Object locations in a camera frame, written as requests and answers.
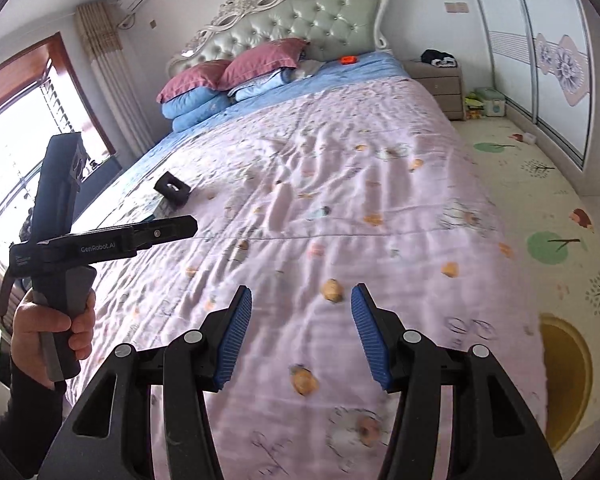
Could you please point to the person's left hand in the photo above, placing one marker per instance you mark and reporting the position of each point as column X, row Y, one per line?
column 27, row 330

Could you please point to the small white floor object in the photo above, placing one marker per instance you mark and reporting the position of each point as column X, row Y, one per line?
column 525, row 138

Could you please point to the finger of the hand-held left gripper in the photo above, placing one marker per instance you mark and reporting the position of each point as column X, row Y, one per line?
column 165, row 232

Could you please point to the dusty pink pillow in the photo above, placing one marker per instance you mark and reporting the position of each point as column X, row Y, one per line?
column 192, row 80
column 262, row 60

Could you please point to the wood framed window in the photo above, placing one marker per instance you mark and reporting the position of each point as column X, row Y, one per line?
column 15, row 135

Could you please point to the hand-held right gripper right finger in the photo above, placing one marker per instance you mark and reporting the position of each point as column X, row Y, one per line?
column 370, row 335

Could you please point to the cartoon tree play mat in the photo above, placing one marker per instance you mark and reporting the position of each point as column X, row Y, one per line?
column 545, row 210

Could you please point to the pink floral quilt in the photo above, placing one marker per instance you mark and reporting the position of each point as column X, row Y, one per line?
column 330, row 210

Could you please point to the wall switch panel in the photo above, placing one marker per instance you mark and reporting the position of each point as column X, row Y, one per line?
column 455, row 7

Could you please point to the yellow green packets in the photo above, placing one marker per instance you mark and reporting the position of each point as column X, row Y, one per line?
column 472, row 107

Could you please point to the white cloth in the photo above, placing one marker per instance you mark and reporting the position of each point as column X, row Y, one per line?
column 307, row 69

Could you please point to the folded blue quilt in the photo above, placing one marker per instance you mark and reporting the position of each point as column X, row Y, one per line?
column 262, row 87

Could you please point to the green tufted bed headboard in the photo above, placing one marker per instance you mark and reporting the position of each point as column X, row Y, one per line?
column 320, row 20

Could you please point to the blue pillows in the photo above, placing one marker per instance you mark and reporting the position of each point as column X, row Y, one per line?
column 195, row 110

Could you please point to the white sliding door wardrobe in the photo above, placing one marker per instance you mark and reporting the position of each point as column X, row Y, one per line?
column 555, row 60

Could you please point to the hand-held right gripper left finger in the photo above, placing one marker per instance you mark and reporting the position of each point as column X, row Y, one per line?
column 235, row 335

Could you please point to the person's left forearm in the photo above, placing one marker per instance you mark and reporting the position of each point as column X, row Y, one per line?
column 25, row 420

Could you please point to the green storage box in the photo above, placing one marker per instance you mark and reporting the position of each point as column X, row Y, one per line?
column 490, row 102

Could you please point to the black clothing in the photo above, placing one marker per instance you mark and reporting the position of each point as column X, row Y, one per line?
column 437, row 58

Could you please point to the dark window bench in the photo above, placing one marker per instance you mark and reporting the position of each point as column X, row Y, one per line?
column 100, row 180

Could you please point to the blue bedsheet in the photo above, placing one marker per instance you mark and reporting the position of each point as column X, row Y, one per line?
column 330, row 72

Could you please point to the small orange object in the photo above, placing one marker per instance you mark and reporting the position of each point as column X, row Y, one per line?
column 350, row 60

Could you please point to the beige striped curtain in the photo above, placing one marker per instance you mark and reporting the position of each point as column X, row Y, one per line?
column 110, row 75

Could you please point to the beige nightstand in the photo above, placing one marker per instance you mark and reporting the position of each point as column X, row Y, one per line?
column 440, row 90

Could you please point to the black block-shaped holder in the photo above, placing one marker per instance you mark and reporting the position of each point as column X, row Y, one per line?
column 172, row 190

